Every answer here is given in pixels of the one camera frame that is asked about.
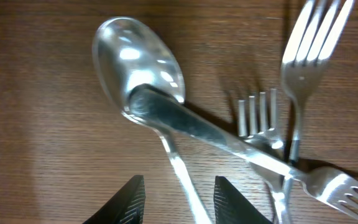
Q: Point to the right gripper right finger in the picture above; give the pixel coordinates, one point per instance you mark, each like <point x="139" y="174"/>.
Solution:
<point x="231" y="207"/>

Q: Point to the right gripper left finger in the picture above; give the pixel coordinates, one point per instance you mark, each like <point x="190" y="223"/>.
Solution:
<point x="126" y="206"/>

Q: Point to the steel fork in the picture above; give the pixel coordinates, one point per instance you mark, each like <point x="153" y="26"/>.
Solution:
<point x="309" y="48"/>
<point x="258" y="124"/>

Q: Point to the steel fork crosswise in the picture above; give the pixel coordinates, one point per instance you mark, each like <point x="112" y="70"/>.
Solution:
<point x="326" y="184"/>

